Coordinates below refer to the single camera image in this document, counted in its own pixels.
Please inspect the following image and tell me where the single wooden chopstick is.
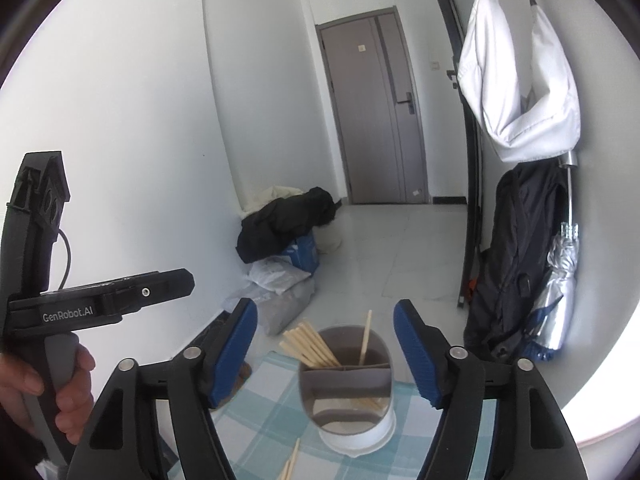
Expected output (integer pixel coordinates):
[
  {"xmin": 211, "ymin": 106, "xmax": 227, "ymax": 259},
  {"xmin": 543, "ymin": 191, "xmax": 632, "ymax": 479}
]
[{"xmin": 358, "ymin": 310, "xmax": 372, "ymax": 366}]

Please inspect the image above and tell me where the person's left hand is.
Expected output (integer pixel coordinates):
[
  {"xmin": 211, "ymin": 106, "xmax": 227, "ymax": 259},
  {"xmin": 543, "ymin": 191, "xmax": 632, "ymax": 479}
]
[{"xmin": 1, "ymin": 346, "xmax": 96, "ymax": 444}]

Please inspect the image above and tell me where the silver blue folded umbrella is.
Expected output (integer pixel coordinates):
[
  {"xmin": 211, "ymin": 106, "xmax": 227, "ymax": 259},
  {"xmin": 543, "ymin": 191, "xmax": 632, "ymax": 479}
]
[{"xmin": 523, "ymin": 151, "xmax": 579, "ymax": 362}]

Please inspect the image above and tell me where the teal plaid tablecloth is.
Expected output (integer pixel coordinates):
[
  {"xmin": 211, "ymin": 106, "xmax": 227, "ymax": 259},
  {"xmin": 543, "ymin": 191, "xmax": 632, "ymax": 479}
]
[{"xmin": 167, "ymin": 350, "xmax": 499, "ymax": 480}]

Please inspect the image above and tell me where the wooden chopstick far right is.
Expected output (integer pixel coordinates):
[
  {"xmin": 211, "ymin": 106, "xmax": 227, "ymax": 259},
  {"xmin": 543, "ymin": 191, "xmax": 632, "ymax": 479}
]
[{"xmin": 278, "ymin": 439, "xmax": 300, "ymax": 480}]

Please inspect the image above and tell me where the white utensil holder cup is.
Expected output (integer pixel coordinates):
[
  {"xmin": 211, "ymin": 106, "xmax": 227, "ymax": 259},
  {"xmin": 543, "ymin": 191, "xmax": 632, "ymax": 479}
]
[{"xmin": 298, "ymin": 325, "xmax": 397, "ymax": 458}]

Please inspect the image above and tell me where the wooden chopstick far left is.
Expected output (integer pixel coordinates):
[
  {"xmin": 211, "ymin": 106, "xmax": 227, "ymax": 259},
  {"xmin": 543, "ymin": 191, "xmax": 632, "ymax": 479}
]
[{"xmin": 281, "ymin": 328, "xmax": 340, "ymax": 368}]

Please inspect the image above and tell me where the wooden chopstick middle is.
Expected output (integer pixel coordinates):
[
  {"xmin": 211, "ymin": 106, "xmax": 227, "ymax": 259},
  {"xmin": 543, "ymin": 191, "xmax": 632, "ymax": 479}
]
[{"xmin": 279, "ymin": 341, "xmax": 323, "ymax": 370}]

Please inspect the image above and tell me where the black jacket pile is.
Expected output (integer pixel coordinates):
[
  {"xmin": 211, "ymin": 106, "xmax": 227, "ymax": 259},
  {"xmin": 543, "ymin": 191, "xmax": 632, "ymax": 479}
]
[{"xmin": 236, "ymin": 186, "xmax": 341, "ymax": 264}]

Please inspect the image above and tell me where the dark backpack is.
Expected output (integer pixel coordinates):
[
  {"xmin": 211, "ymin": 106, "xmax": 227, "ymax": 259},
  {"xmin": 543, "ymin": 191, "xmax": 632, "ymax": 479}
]
[{"xmin": 463, "ymin": 159, "xmax": 567, "ymax": 362}]

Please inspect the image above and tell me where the blue cardboard box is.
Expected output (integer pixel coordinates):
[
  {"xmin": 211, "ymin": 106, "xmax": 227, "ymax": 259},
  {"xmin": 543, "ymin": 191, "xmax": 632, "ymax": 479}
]
[{"xmin": 280, "ymin": 232, "xmax": 320, "ymax": 274}]

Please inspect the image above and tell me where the white hanging garment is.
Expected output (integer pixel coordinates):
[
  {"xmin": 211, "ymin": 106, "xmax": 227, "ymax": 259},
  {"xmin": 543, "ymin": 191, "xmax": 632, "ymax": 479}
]
[{"xmin": 456, "ymin": 0, "xmax": 583, "ymax": 164}]

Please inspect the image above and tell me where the grey entrance door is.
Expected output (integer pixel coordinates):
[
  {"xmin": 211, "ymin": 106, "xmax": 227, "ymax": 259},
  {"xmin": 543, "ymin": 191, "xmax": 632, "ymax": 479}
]
[{"xmin": 317, "ymin": 8, "xmax": 430, "ymax": 205}]

